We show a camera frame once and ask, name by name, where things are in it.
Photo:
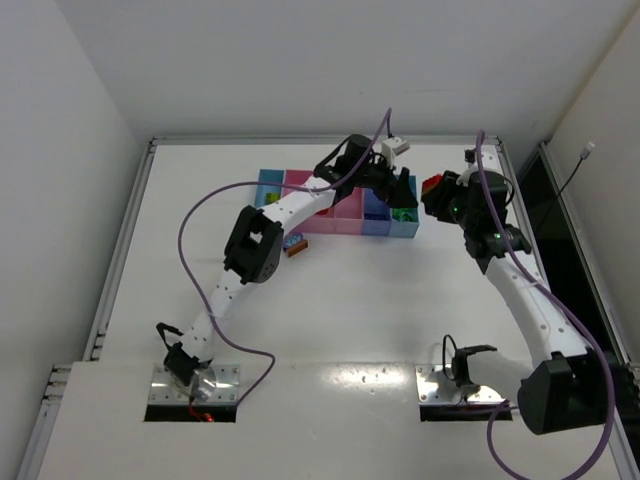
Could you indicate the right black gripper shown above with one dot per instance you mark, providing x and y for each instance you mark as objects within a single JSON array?
[{"x": 441, "y": 198}]

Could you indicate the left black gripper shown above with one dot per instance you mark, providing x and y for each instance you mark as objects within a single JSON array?
[{"x": 393, "y": 181}]

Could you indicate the multicolour lego block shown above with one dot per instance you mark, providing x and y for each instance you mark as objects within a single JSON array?
[{"x": 430, "y": 190}]

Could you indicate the purple lego brick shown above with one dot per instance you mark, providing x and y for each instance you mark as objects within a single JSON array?
[{"x": 375, "y": 216}]

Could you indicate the yellow lego brick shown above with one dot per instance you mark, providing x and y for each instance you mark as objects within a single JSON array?
[{"x": 271, "y": 197}]

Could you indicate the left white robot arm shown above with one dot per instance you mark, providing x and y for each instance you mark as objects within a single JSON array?
[{"x": 253, "y": 250}]

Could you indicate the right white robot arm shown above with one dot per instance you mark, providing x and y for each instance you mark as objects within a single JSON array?
[{"x": 566, "y": 384}]

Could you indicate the periwinkle blue bin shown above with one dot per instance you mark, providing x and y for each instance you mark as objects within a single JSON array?
[{"x": 372, "y": 205}]

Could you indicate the right light blue bin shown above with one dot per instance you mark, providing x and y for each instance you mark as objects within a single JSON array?
[{"x": 405, "y": 229}]

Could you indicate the light blue bin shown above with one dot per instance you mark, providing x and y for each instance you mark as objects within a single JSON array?
[
  {"x": 269, "y": 180},
  {"x": 405, "y": 229}
]

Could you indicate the pink divided tray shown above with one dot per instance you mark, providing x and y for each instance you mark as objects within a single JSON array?
[{"x": 344, "y": 218}]

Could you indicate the purple flower lego piece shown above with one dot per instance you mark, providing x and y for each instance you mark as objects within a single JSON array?
[{"x": 292, "y": 239}]

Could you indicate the left light blue bin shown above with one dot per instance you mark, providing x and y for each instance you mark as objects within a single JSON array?
[{"x": 269, "y": 180}]

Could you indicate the white front board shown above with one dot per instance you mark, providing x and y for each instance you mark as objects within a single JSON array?
[{"x": 305, "y": 421}]

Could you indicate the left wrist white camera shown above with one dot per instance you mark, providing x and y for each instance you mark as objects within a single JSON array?
[{"x": 392, "y": 148}]

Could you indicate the wrist white camera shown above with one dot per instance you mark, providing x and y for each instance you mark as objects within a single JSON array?
[
  {"x": 490, "y": 162},
  {"x": 392, "y": 148}
]

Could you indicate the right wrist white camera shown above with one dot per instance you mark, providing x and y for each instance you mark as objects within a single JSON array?
[{"x": 490, "y": 162}]

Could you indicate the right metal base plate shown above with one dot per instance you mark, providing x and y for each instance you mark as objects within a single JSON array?
[{"x": 435, "y": 388}]

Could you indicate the metal base plate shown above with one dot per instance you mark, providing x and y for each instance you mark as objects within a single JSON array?
[
  {"x": 216, "y": 385},
  {"x": 435, "y": 388}
]

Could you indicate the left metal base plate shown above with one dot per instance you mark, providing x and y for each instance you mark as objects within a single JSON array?
[{"x": 216, "y": 385}]

